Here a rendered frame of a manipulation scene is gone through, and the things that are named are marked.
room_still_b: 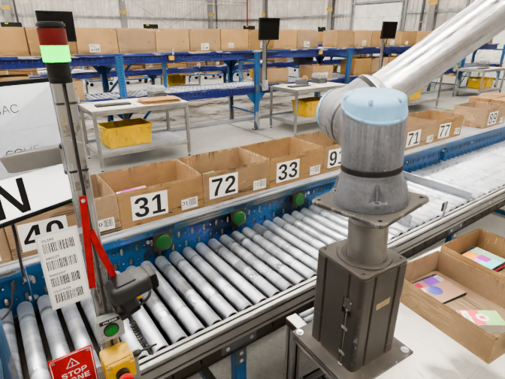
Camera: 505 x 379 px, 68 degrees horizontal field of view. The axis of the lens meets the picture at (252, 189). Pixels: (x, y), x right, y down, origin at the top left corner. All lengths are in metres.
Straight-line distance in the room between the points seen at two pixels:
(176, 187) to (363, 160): 0.98
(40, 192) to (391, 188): 0.82
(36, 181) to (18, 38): 5.06
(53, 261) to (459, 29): 1.15
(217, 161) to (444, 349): 1.38
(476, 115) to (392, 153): 2.96
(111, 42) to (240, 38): 2.28
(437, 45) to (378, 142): 0.37
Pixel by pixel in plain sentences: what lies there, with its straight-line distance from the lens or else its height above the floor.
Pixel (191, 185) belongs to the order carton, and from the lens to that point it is 1.71.
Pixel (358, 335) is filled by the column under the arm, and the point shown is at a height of 0.90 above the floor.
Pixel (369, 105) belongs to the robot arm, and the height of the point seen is 1.49.
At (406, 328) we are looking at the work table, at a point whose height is 0.75.
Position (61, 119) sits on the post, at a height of 1.48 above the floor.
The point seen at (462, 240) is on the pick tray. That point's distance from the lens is 1.85.
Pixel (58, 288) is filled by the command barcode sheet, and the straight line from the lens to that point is 0.99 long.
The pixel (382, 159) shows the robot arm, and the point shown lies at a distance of 0.91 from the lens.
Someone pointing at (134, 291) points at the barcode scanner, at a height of 1.06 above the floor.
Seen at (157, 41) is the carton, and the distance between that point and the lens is 6.44.
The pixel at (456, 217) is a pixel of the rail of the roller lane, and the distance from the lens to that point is 2.32.
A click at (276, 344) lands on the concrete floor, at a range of 2.32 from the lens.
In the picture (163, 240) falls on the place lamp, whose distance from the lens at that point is 1.66.
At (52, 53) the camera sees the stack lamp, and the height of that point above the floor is 1.61.
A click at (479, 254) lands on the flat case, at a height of 0.78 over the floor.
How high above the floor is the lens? 1.64
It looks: 22 degrees down
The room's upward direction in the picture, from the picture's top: straight up
